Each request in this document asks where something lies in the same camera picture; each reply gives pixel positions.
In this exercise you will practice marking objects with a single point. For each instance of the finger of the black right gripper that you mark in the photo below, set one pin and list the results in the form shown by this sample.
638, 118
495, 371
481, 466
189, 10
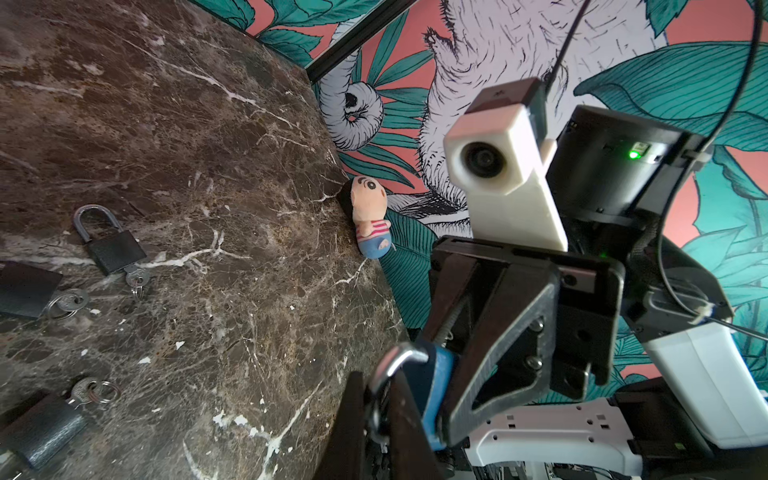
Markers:
506, 362

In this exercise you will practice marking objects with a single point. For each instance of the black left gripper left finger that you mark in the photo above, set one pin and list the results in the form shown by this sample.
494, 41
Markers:
344, 453

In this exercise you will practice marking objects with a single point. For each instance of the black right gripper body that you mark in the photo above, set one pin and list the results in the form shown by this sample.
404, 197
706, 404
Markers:
463, 273

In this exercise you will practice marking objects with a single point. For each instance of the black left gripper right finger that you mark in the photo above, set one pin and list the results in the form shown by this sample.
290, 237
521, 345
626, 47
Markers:
410, 452

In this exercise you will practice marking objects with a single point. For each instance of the blue padlock silver shackle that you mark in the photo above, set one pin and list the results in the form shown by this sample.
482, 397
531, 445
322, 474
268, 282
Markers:
427, 369

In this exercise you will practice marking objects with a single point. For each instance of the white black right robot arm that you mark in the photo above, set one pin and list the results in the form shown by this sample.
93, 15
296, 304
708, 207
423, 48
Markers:
680, 402

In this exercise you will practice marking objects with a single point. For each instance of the plush doll striped shirt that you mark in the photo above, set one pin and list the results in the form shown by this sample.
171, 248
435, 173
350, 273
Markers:
364, 201

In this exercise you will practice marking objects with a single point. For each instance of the small black padlock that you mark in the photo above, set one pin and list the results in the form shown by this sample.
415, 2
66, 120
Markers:
119, 251
32, 293

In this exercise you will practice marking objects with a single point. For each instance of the blue padlock with keys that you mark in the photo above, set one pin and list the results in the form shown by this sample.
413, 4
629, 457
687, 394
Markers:
30, 441

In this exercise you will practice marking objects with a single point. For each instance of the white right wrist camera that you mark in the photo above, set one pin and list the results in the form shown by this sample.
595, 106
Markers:
498, 154

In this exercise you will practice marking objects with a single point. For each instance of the black right corner frame post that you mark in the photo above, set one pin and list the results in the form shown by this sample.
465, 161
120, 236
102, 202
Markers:
360, 32

